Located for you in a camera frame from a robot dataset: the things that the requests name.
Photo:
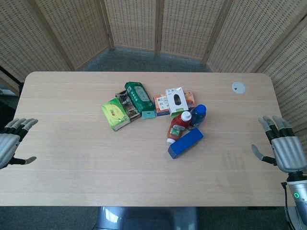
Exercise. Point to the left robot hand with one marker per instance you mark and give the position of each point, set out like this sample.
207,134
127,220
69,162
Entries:
6,143

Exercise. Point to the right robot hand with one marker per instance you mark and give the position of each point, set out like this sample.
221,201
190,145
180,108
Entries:
285,148

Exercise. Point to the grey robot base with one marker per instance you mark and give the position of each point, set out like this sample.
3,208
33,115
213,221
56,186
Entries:
146,218

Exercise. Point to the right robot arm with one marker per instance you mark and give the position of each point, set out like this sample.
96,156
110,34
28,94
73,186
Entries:
297,201

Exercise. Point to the yellow-green box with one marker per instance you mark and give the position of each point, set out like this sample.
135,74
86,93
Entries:
115,115

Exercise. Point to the black tripod stand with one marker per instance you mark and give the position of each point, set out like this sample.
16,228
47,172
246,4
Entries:
10,77

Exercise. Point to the dark blue drink bottle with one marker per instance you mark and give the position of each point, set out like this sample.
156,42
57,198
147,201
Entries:
197,117

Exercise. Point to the blue rectangular box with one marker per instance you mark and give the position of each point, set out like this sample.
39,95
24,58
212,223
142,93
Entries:
185,143

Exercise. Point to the red ketchup bottle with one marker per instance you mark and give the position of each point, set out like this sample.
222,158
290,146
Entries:
178,127

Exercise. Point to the white computer mouse box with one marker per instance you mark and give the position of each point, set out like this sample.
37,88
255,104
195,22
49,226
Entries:
177,100

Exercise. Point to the brown snack packet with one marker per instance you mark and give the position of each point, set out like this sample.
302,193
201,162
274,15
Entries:
127,105

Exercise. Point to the orange product box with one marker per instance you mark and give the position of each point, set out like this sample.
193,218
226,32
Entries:
163,105

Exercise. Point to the green wet wipes pack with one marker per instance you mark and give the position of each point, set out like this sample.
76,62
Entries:
140,99

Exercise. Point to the woven bamboo folding screen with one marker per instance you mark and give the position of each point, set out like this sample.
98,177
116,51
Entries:
153,26

